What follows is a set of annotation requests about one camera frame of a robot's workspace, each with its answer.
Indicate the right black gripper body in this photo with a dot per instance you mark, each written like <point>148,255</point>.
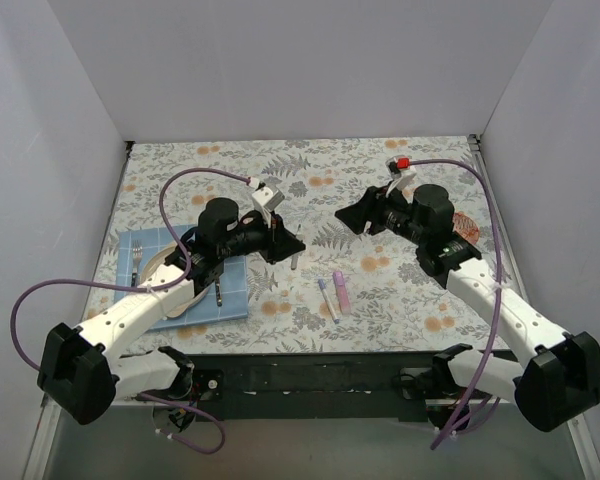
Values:
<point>368,211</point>

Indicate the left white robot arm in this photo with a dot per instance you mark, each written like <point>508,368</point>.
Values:
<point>84,368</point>

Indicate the red patterned bowl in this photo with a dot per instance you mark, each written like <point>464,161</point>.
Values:
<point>466,227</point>

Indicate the beige ringed plate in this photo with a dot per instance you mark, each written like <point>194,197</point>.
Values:
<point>149,270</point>

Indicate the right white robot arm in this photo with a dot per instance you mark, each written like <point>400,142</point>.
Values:
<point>555,375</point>

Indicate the pink highlighter pen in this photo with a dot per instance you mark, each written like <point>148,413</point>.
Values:
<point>341,292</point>

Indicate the floral tablecloth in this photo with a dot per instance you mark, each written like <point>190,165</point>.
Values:
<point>394,305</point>

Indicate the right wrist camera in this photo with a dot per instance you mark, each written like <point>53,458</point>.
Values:
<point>402,174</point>

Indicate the blue checked placemat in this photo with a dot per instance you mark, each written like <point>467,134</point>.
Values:
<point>233,281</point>

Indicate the silver fork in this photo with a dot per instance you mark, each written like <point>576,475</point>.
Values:
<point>136,258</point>

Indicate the white pen blue tip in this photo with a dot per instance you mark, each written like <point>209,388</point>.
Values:
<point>330,306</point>

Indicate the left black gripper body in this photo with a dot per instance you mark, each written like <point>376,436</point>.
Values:
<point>275,237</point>

